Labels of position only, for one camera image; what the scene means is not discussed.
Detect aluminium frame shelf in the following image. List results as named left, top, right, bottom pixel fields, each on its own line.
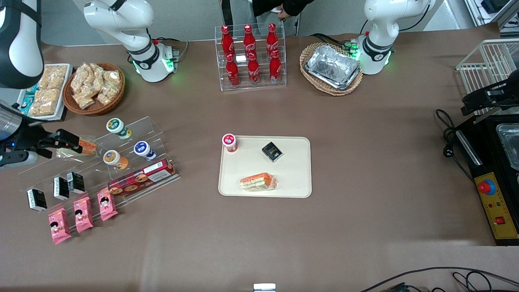
left=464, top=0, right=519, bottom=38

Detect clear acrylic bottle rack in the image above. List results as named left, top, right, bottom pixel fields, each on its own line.
left=214, top=23, right=287, bottom=92

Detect clear acrylic tiered stand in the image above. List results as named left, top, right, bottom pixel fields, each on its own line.
left=18, top=116, right=181, bottom=230

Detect clear bag of biscuits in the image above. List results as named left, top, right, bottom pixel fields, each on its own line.
left=73, top=92, right=96, bottom=110
left=71, top=65, right=92, bottom=94
left=91, top=74, right=107, bottom=96
left=97, top=85, right=118, bottom=104
left=84, top=63, right=104, bottom=82
left=104, top=70, right=122, bottom=88

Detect light wicker basket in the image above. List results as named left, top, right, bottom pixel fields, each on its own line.
left=300, top=42, right=364, bottom=97

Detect black loose cables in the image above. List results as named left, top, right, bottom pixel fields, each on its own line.
left=357, top=266, right=519, bottom=292

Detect beige plastic serving tray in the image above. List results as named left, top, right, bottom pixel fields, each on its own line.
left=218, top=136, right=312, bottom=198

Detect orange lid yogurt cup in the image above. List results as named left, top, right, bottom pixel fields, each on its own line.
left=103, top=150, right=129, bottom=171

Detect aluminium foil container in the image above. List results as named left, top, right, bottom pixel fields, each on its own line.
left=304, top=45, right=361, bottom=90

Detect blue lid yogurt cup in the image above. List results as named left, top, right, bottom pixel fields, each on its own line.
left=134, top=141, right=157, bottom=162

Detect grey metal lever bar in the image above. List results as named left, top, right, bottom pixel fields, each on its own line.
left=472, top=110, right=502, bottom=125

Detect red cola bottle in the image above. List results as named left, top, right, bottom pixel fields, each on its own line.
left=225, top=53, right=241, bottom=88
left=247, top=52, right=261, bottom=85
left=221, top=25, right=236, bottom=57
left=266, top=23, right=280, bottom=53
left=269, top=49, right=283, bottom=84
left=243, top=24, right=257, bottom=56

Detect red lid yogurt cup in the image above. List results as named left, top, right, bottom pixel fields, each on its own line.
left=222, top=133, right=239, bottom=153

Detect white wire rack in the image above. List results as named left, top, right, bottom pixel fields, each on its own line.
left=456, top=39, right=519, bottom=119

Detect black sealing machine yellow panel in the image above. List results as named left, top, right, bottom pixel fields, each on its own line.
left=454, top=114, right=519, bottom=247

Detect person in dark clothes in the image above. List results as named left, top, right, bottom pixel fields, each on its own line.
left=219, top=0, right=317, bottom=36

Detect grey arm base cable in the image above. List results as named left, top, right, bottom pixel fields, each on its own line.
left=153, top=37, right=189, bottom=62

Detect beige cracker packet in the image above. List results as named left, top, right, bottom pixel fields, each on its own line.
left=39, top=65, right=68, bottom=90
left=28, top=88, right=60, bottom=117

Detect steel food tray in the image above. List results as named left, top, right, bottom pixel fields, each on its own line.
left=495, top=123, right=519, bottom=171

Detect red knob blue ring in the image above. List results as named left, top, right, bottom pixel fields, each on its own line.
left=478, top=178, right=497, bottom=196

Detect triangle sandwich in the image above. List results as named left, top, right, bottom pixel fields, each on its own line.
left=239, top=172, right=279, bottom=192
left=56, top=138, right=98, bottom=159

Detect black arm base cable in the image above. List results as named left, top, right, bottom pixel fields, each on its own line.
left=310, top=32, right=358, bottom=52

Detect green lid yogurt cup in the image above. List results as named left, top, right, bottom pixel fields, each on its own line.
left=106, top=118, right=133, bottom=140

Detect black power cable with plug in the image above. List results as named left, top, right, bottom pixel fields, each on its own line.
left=435, top=109, right=476, bottom=184

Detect black tissue pack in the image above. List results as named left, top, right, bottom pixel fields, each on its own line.
left=53, top=177, right=70, bottom=201
left=262, top=142, right=283, bottom=163
left=26, top=189, right=48, bottom=213
left=66, top=172, right=86, bottom=194

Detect silver metal handle bar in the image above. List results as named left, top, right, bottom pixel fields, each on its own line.
left=456, top=130, right=483, bottom=166

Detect brown wicker basket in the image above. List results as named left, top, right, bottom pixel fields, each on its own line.
left=62, top=62, right=126, bottom=116

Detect pink snack packet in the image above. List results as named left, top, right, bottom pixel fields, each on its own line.
left=97, top=191, right=118, bottom=221
left=73, top=196, right=94, bottom=233
left=48, top=208, right=72, bottom=245

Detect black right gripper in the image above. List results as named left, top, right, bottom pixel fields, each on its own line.
left=8, top=125, right=84, bottom=158

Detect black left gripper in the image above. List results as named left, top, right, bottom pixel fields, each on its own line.
left=461, top=79, right=519, bottom=116

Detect white rectangular snack tray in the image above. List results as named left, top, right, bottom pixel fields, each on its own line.
left=16, top=63, right=74, bottom=122

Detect red cookie box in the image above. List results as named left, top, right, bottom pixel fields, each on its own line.
left=107, top=159, right=178, bottom=198

